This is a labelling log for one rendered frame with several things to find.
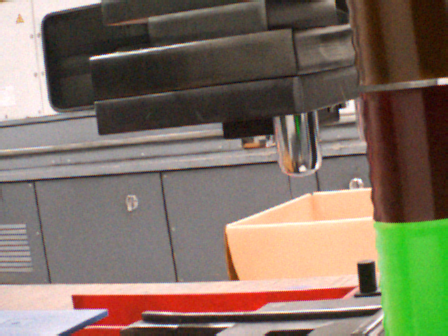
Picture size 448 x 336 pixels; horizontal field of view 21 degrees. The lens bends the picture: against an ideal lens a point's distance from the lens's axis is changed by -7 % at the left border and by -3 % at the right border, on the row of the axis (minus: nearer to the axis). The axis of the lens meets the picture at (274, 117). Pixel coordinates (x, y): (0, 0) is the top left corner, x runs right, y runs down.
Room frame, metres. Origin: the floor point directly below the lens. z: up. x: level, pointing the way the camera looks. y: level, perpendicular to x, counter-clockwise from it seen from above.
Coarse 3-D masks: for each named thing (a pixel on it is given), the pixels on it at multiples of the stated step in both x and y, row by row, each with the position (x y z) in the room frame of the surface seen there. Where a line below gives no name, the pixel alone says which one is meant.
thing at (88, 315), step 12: (0, 312) 0.73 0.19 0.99; (12, 312) 0.72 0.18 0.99; (24, 312) 0.72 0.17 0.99; (36, 312) 0.71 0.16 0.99; (48, 312) 0.71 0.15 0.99; (60, 312) 0.71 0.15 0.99; (72, 312) 0.70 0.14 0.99; (84, 312) 0.70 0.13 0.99; (96, 312) 0.70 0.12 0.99; (0, 324) 0.69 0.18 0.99; (36, 324) 0.68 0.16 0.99; (48, 324) 0.67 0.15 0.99; (60, 324) 0.67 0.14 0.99; (72, 324) 0.67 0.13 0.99; (84, 324) 0.67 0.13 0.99
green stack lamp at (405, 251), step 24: (384, 240) 0.31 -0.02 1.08; (408, 240) 0.30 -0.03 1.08; (432, 240) 0.30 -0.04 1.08; (384, 264) 0.31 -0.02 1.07; (408, 264) 0.30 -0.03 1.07; (432, 264) 0.30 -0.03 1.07; (384, 288) 0.31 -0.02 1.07; (408, 288) 0.30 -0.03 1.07; (432, 288) 0.30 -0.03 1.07; (384, 312) 0.31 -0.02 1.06; (408, 312) 0.30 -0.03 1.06; (432, 312) 0.30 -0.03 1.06
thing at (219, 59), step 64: (128, 0) 0.58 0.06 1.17; (192, 0) 0.57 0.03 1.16; (256, 0) 0.56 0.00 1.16; (320, 0) 0.62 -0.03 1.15; (128, 64) 0.55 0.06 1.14; (192, 64) 0.53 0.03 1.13; (256, 64) 0.52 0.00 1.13; (320, 64) 0.54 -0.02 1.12; (128, 128) 0.55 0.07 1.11; (256, 128) 0.59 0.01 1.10
